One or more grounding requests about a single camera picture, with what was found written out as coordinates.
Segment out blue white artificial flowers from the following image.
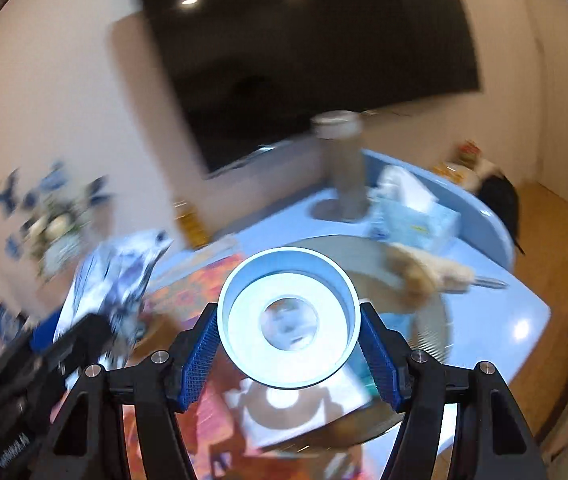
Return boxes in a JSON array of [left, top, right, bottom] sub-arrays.
[[0, 160, 112, 282]]

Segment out amber glass bottle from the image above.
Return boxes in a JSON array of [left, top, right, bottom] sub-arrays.
[[174, 198, 210, 249]]

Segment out white round tape roll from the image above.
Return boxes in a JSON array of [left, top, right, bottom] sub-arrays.
[[218, 247, 361, 390]]

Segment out black television screen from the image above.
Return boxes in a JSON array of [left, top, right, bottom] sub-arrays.
[[140, 0, 480, 174]]

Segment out blue white mask packet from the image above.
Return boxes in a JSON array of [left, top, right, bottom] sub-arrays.
[[54, 229, 172, 370]]

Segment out grey cylinder tumbler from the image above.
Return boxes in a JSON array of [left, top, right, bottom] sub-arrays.
[[312, 110, 369, 222]]

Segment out beige plush toy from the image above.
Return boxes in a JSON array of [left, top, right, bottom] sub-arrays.
[[385, 242, 508, 311]]

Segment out blue tissue box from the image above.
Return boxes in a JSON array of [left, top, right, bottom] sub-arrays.
[[369, 165, 461, 254]]

